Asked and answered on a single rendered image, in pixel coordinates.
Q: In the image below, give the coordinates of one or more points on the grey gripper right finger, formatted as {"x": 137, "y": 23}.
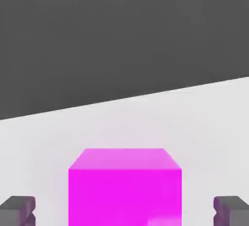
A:
{"x": 232, "y": 211}

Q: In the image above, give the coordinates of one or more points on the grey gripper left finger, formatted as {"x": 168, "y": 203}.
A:
{"x": 16, "y": 211}

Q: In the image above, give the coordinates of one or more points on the small magenta cube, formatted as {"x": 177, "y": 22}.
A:
{"x": 124, "y": 194}

